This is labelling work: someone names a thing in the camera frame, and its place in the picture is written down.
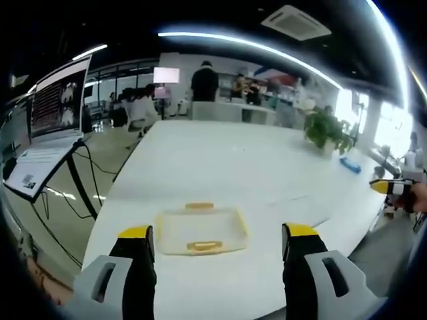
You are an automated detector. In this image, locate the person's right hand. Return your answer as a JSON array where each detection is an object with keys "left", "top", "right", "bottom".
[{"left": 402, "top": 182, "right": 427, "bottom": 213}]

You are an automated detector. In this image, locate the white monitor screen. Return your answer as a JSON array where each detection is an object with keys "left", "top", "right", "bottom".
[{"left": 152, "top": 67, "right": 181, "bottom": 84}]

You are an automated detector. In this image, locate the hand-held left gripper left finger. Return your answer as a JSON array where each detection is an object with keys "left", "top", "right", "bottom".
[{"left": 72, "top": 225, "right": 157, "bottom": 320}]

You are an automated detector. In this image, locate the white counter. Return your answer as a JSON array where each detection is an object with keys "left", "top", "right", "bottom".
[{"left": 191, "top": 100, "right": 278, "bottom": 125}]

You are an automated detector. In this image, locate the open laptop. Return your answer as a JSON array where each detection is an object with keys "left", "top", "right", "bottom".
[{"left": 3, "top": 53, "right": 93, "bottom": 197}]

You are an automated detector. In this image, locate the long ceiling light strip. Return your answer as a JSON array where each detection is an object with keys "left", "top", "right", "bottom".
[{"left": 157, "top": 31, "right": 344, "bottom": 90}]

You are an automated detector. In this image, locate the white tray with yellow rim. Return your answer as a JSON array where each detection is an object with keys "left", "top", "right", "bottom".
[{"left": 153, "top": 201, "right": 250, "bottom": 257}]

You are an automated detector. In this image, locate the ceiling air conditioner vent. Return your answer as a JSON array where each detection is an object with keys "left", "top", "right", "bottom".
[{"left": 260, "top": 5, "right": 332, "bottom": 41}]

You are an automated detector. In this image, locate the short ceiling light strip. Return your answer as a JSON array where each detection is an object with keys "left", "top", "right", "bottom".
[{"left": 71, "top": 43, "right": 109, "bottom": 61}]

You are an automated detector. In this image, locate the black cable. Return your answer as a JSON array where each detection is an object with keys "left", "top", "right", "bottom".
[{"left": 31, "top": 141, "right": 117, "bottom": 267}]

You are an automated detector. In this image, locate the black laptop stand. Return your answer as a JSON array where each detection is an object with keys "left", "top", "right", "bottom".
[{"left": 28, "top": 139, "right": 101, "bottom": 221}]

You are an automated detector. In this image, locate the potted green plant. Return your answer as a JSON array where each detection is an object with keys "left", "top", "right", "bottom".
[{"left": 302, "top": 107, "right": 355, "bottom": 156}]

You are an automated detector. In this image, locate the blue object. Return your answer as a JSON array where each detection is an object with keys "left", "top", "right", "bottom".
[{"left": 339, "top": 157, "right": 362, "bottom": 173}]

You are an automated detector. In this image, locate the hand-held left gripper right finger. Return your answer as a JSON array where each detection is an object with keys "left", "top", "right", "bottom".
[{"left": 281, "top": 222, "right": 381, "bottom": 320}]

